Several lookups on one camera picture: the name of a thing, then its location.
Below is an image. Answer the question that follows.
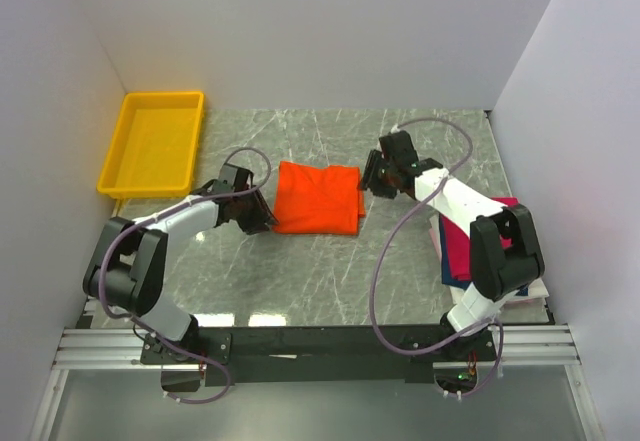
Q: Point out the orange t shirt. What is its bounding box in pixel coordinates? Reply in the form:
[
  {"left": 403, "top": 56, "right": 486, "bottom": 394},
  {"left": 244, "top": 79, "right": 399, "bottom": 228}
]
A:
[{"left": 274, "top": 161, "right": 366, "bottom": 236}]

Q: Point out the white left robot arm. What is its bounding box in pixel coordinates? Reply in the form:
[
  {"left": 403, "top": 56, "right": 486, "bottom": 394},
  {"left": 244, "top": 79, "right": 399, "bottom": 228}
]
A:
[{"left": 83, "top": 162, "right": 277, "bottom": 363}]

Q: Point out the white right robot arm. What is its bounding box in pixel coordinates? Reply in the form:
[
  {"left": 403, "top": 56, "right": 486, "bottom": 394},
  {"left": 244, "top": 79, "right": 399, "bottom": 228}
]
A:
[{"left": 360, "top": 130, "right": 545, "bottom": 360}]

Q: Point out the pink folded t shirt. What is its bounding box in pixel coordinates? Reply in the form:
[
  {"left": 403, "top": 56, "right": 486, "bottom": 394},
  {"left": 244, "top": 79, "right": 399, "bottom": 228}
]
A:
[{"left": 429, "top": 228, "right": 442, "bottom": 261}]

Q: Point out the yellow plastic tray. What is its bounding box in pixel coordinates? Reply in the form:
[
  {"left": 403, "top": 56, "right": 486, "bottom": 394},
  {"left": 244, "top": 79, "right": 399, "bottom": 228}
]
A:
[{"left": 97, "top": 91, "right": 205, "bottom": 200}]

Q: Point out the magenta folded t shirt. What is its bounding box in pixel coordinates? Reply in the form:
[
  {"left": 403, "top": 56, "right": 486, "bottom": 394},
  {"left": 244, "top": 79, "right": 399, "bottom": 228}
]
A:
[{"left": 439, "top": 215, "right": 471, "bottom": 281}]

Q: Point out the navy blue folded t shirt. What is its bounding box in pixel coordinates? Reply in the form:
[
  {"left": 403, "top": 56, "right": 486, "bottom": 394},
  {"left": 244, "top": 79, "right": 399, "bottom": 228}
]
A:
[{"left": 440, "top": 260, "right": 531, "bottom": 297}]

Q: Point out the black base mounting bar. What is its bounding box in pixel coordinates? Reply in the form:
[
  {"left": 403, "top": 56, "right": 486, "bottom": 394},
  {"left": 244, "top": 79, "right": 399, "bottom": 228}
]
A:
[{"left": 140, "top": 324, "right": 496, "bottom": 392}]

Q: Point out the aluminium frame rail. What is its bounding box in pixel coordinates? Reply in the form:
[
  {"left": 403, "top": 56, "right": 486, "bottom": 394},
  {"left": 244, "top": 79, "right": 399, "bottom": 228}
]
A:
[{"left": 53, "top": 325, "right": 580, "bottom": 370}]

